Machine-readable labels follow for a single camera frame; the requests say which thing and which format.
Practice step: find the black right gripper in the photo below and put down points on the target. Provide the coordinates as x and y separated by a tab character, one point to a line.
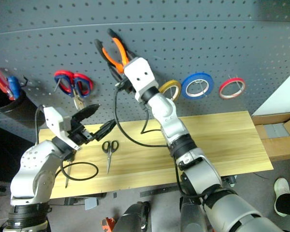
126	85

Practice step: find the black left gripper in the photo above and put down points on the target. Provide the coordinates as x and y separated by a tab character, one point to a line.
78	136

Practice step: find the orange black pliers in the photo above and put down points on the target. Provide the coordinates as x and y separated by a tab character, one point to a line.
122	52

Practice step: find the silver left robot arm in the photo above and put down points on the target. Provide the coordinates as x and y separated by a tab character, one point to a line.
31	169

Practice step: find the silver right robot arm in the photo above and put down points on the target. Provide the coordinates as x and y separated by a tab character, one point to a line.
174	125

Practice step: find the yellow tape roll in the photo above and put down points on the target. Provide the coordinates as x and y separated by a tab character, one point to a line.
169	83

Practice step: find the grey metal pegboard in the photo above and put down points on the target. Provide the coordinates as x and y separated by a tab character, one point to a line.
183	36

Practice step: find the blue tape roll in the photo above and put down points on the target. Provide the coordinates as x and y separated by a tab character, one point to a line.
209	82

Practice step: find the red tape roll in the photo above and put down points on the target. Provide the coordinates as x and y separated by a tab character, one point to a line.
222	90

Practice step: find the small black scissors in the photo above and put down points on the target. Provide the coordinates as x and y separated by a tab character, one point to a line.
108	159

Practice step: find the slim dark hand tool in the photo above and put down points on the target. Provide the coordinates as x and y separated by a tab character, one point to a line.
67	178

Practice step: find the black round cup holder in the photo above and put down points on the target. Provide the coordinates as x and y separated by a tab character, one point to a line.
21	111

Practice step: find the metal peg hook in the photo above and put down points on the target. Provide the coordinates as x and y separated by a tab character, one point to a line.
201	85
236	83

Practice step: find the grey floor pedal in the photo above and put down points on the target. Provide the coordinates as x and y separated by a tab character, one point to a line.
91	204

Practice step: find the red blue utility knife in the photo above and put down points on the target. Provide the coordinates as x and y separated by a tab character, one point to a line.
0	79

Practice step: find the orange black object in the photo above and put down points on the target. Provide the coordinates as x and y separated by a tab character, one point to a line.
107	224

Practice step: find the brown cardboard box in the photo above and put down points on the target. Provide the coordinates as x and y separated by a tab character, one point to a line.
278	147

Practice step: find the white shoe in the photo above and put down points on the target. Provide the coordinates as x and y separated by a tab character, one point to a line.
281	186

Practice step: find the black trouser leg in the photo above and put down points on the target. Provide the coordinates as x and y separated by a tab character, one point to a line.
288	203

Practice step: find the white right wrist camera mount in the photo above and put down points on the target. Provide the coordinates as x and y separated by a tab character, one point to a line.
140	72

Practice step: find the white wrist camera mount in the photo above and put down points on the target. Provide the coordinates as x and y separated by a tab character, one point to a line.
140	72
53	120

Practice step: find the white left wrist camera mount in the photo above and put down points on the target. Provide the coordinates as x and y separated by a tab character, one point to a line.
53	120

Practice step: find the black table frame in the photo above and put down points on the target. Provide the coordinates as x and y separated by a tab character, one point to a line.
159	191

